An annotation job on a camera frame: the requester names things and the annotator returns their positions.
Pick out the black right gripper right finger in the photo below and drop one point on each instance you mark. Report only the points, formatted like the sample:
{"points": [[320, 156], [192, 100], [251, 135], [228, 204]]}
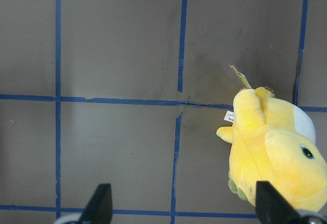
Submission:
{"points": [[271, 207]]}

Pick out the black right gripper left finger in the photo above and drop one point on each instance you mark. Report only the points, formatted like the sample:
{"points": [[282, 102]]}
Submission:
{"points": [[99, 209]]}

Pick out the yellow plush toy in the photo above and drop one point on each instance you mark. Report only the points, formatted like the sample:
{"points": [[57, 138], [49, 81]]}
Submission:
{"points": [[273, 140]]}

